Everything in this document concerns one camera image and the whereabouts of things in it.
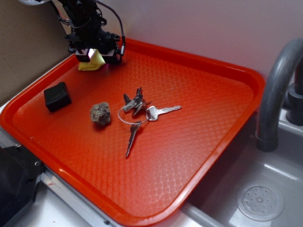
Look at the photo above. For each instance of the grey sink basin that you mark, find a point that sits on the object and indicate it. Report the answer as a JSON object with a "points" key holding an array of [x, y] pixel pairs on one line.
{"points": [[213, 202]]}

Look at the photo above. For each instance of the round sink drain cover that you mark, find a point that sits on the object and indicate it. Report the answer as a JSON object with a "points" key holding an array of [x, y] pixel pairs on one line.
{"points": [[260, 201]]}

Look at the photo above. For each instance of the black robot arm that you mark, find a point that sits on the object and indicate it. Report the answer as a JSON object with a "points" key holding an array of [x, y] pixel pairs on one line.
{"points": [[86, 21]]}

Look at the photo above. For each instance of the brown cardboard panel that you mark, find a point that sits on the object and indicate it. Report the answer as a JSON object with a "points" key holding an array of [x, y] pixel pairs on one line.
{"points": [[31, 43]]}

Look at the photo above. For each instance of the bunch of metal keys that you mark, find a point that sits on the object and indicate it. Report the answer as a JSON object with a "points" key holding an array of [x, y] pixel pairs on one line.
{"points": [[137, 105]]}

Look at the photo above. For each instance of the red plastic tray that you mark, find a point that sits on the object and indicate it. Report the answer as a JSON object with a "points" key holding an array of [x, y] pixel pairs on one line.
{"points": [[169, 156]]}

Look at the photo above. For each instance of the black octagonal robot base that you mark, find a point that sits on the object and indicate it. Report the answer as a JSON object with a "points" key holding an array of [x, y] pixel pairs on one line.
{"points": [[20, 174]]}

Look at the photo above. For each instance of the yellow microfiber cloth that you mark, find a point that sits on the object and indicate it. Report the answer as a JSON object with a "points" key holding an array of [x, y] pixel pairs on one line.
{"points": [[96, 61]]}

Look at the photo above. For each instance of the black leather wallet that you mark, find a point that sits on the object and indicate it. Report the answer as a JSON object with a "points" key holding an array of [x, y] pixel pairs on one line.
{"points": [[57, 97]]}

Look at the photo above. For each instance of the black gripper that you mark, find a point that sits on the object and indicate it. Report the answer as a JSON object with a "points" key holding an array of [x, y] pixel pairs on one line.
{"points": [[86, 38]]}

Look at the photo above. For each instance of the brown rough rock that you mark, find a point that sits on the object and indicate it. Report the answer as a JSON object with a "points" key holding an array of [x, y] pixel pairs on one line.
{"points": [[100, 114]]}

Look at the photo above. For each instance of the dark grey faucet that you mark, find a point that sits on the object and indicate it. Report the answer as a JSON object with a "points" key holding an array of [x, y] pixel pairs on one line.
{"points": [[285, 78]]}

